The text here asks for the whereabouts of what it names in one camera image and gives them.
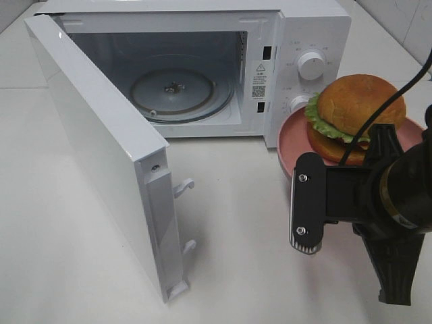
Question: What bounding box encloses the white microwave door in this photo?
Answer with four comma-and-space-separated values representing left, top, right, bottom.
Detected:
25, 15, 196, 301

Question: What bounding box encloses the white microwave oven body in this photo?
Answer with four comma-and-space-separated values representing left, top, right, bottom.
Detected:
32, 1, 351, 148

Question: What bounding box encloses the upper white power knob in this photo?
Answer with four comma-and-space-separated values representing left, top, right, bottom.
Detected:
297, 50, 325, 80

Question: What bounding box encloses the lower white timer knob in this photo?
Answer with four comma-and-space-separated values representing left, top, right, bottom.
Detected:
289, 94, 311, 113

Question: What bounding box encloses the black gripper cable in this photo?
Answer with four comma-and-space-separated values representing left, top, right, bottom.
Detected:
338, 47, 432, 167

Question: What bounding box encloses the glass microwave turntable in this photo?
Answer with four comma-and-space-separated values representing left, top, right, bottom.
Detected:
130, 68, 234, 124

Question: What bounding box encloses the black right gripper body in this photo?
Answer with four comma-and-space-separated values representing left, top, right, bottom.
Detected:
325, 124, 431, 233

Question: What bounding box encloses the burger with lettuce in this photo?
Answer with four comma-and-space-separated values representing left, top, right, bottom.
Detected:
304, 74, 397, 163

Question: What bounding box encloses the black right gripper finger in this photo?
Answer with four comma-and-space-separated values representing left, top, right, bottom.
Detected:
352, 224, 425, 296
290, 152, 326, 254

